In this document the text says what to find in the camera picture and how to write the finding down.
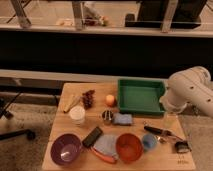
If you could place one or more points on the light blue cloth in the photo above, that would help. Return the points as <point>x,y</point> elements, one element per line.
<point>106,145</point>

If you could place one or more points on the dark purple grape bunch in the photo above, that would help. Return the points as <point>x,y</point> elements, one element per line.
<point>88,99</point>

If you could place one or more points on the yellow banana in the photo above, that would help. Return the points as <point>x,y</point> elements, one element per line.
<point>74,100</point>

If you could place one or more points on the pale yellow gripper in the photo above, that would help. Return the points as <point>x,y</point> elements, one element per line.
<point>169,119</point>

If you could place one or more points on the black rectangular remote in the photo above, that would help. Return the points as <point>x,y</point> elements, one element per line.
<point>91,138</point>

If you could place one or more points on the black chair base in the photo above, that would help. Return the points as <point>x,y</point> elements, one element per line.
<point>4,112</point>

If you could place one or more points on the purple plastic bowl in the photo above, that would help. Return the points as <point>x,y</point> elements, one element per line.
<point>65,149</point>

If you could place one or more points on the orange plastic bowl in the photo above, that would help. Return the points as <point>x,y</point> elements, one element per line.
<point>129,147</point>

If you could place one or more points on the green plastic tray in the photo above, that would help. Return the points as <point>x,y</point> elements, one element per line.
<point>140,97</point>

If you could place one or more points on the small blue cup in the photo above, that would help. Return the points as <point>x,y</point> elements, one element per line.
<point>149,141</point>

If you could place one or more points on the small black box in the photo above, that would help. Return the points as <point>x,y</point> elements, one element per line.
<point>182,147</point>

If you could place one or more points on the blue sponge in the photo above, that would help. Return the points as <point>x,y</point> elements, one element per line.
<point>122,119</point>

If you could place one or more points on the white paper cup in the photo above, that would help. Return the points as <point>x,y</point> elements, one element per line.
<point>77,115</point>

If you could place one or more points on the black handled tool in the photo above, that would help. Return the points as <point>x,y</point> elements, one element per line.
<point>162,132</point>

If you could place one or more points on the orange carrot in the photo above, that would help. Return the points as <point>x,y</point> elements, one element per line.
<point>103,157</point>

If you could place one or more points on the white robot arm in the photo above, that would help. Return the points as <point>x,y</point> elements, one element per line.
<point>187,86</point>

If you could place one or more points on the orange round fruit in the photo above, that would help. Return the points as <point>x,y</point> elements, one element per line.
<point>110,100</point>

